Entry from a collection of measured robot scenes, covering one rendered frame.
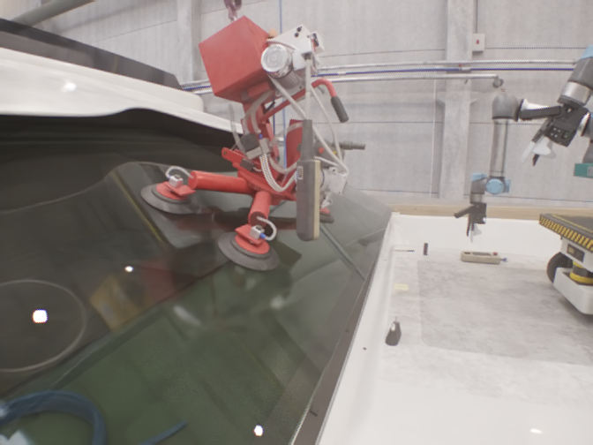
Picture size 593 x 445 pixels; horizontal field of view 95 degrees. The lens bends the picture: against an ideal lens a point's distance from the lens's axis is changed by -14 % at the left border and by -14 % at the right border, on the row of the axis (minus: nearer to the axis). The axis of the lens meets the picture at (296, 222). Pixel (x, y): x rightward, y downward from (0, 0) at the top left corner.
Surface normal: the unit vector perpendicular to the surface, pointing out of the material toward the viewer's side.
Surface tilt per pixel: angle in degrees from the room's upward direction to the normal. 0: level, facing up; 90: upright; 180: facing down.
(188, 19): 90
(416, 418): 8
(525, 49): 90
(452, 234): 90
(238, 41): 90
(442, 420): 8
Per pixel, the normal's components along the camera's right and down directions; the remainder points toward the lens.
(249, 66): -0.36, 0.19
